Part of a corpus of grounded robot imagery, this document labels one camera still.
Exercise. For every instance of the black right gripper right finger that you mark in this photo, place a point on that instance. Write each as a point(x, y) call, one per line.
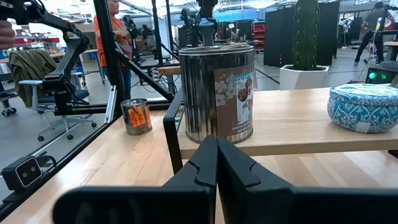
point(264, 205)

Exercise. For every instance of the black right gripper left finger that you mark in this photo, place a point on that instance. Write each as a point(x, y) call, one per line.
point(186, 205)

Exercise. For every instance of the silver candle tin orange tag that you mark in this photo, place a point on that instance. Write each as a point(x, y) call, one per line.
point(136, 118)
point(202, 93)

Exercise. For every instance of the blue patterned round tin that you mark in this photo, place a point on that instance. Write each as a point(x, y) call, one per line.
point(363, 109)

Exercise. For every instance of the black background robot arm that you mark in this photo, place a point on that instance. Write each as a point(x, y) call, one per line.
point(135, 34)

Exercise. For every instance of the white hexagonal plant pot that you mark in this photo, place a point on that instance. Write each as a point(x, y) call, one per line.
point(303, 79)

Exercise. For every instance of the red storage rack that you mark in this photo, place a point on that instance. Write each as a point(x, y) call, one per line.
point(259, 35)

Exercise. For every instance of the green cactus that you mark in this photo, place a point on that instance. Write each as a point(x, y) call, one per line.
point(306, 34)

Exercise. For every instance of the black articulated stand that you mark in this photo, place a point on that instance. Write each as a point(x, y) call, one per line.
point(62, 77)

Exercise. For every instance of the person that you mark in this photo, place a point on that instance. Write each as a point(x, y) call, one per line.
point(119, 37)
point(371, 28)

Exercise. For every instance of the olive jacket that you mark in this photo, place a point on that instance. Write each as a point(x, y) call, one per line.
point(31, 68)

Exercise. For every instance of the person's hand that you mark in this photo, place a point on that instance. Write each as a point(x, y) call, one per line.
point(6, 34)

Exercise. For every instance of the wooden shelf riser black frame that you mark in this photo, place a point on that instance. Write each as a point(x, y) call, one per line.
point(295, 124)

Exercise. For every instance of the silver aluminium bracket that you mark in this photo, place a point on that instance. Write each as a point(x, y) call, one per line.
point(111, 104)

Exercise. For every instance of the black table-level camera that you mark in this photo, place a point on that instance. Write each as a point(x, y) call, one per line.
point(23, 172)

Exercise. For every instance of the black aluminium rig frame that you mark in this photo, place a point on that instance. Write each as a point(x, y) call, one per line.
point(107, 46)

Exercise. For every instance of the white frame office chair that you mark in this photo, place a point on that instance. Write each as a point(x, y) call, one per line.
point(40, 99)

